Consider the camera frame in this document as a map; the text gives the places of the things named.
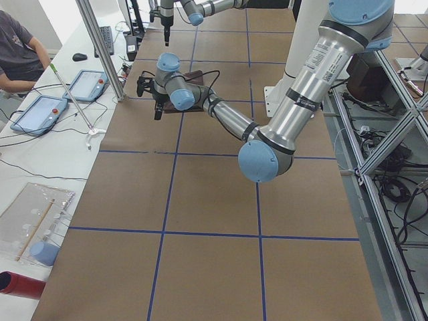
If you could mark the red cylinder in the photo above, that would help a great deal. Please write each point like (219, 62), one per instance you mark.
(21, 286)

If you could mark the black labelled box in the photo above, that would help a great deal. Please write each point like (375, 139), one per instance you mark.
(131, 47)

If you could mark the dark brown t-shirt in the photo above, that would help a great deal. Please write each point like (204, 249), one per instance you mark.
(187, 93)

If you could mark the silver foil bag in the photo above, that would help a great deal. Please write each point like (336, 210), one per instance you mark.
(38, 213)

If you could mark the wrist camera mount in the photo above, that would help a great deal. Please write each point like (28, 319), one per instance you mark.
(145, 83)
(154, 10)

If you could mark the upper teach pendant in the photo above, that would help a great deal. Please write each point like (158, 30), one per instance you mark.
(88, 85)

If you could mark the aluminium frame post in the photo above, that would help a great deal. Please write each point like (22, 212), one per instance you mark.
(93, 30)

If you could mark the black keyboard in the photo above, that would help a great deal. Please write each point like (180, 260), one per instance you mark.
(106, 34)

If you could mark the teach pendant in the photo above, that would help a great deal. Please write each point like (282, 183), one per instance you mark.
(40, 116)
(88, 85)

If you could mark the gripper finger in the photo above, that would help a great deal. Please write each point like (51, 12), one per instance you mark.
(158, 111)
(167, 36)

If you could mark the right side aluminium rack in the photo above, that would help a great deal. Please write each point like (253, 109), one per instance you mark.
(378, 111)

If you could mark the lower teach pendant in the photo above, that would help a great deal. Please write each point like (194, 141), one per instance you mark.
(40, 116)

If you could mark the black computer mouse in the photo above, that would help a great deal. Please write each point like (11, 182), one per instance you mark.
(77, 57)

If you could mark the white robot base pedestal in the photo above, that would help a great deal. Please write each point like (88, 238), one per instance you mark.
(303, 39)

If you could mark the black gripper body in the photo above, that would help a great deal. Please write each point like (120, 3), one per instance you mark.
(166, 23)
(159, 99)

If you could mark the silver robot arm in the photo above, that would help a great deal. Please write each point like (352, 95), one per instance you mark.
(348, 28)
(195, 12)

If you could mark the seated person grey shirt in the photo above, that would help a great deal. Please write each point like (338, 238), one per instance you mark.
(23, 57)

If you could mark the blue white bottle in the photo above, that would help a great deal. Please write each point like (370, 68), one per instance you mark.
(44, 252)

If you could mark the green tipped grabber stick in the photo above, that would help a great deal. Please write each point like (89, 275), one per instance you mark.
(92, 130)

